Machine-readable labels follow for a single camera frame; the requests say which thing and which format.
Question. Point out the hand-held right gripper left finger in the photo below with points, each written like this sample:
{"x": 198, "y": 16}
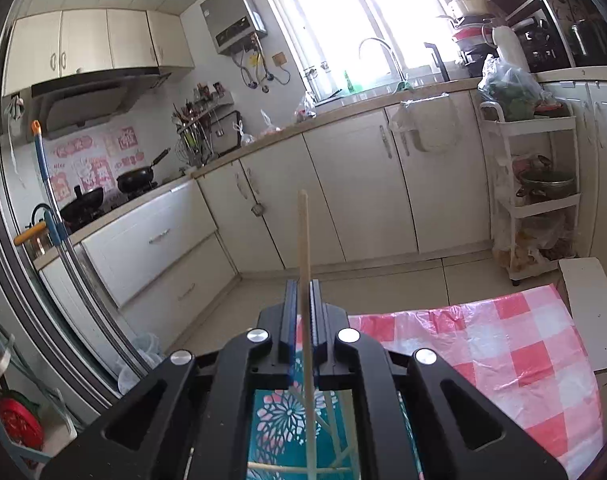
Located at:
{"x": 288, "y": 330}

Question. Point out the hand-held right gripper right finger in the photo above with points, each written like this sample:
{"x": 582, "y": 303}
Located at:
{"x": 317, "y": 330}

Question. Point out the teal perforated plastic basket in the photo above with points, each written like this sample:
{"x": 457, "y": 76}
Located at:
{"x": 283, "y": 457}

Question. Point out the white lower kitchen cabinets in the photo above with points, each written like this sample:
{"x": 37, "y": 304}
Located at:
{"x": 333, "y": 185}

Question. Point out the white kitchen cabinets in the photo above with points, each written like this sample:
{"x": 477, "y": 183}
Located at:
{"x": 333, "y": 185}
{"x": 98, "y": 45}

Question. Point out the white plastic bag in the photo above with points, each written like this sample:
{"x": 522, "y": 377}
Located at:
{"x": 141, "y": 360}

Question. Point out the red checked plastic tablecloth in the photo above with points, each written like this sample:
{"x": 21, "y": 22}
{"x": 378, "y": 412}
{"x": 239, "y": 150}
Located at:
{"x": 508, "y": 360}

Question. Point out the small tied plastic bag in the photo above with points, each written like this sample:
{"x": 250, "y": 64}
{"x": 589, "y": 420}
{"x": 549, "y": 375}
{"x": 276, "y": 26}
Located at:
{"x": 244, "y": 135}
{"x": 304, "y": 110}
{"x": 271, "y": 127}

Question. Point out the white hanging bag holder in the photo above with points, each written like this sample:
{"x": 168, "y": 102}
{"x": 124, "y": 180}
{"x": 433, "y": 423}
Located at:
{"x": 428, "y": 125}

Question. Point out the green bottle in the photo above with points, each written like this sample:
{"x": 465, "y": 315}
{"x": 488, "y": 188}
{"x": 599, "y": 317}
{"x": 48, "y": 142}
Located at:
{"x": 348, "y": 82}

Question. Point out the steel pot with lid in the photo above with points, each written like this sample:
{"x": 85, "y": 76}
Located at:
{"x": 546, "y": 185}

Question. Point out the beige and blue shelf rack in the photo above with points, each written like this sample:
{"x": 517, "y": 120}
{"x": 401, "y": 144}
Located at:
{"x": 13, "y": 360}

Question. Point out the white board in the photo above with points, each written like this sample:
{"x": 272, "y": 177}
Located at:
{"x": 593, "y": 310}

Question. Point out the red round plastic object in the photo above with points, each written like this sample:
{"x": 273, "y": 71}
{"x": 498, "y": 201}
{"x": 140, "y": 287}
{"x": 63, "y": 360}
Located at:
{"x": 18, "y": 422}

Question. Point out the chrome sink faucet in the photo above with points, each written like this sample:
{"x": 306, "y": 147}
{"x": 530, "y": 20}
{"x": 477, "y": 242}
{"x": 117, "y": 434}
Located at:
{"x": 383, "y": 47}

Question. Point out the black tap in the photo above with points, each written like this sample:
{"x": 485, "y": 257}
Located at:
{"x": 438, "y": 60}

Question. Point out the white trolley rack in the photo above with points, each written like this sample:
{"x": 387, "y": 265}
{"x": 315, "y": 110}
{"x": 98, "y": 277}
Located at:
{"x": 533, "y": 127}

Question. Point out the range hood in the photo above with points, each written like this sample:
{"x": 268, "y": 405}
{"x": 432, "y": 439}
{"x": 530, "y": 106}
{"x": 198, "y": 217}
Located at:
{"x": 98, "y": 95}

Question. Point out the plastic bag of vegetables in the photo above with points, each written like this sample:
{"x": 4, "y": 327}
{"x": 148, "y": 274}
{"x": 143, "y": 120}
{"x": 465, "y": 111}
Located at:
{"x": 513, "y": 90}

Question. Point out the kitchen window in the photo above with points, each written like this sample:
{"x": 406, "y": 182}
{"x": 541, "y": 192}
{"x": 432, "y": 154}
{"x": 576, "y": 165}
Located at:
{"x": 343, "y": 20}

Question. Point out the white thermos jug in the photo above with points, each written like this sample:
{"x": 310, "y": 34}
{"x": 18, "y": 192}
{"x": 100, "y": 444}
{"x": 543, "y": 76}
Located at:
{"x": 508, "y": 47}

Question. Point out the stack of pots and bowls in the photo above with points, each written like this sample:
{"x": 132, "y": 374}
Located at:
{"x": 471, "y": 25}

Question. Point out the white upper kitchen cabinets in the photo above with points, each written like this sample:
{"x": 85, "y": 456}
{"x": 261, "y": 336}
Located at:
{"x": 98, "y": 45}

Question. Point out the black toaster oven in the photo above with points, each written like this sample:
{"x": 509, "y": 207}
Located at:
{"x": 541, "y": 45}

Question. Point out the white appliance shelf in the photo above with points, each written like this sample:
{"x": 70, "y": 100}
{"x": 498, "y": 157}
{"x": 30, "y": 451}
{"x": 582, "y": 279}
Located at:
{"x": 558, "y": 10}

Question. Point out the wall utensil and spice rack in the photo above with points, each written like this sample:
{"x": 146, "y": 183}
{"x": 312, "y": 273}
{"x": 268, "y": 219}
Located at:
{"x": 203, "y": 125}

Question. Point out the pink wall stickers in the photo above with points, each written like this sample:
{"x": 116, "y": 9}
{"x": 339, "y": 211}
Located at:
{"x": 98, "y": 165}

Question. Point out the beige wall socket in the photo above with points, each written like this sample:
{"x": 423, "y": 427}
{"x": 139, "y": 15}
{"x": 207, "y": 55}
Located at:
{"x": 280, "y": 59}

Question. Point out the wall-mounted water heater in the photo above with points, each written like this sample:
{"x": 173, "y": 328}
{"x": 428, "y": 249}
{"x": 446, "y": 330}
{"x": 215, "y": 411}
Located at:
{"x": 233, "y": 15}

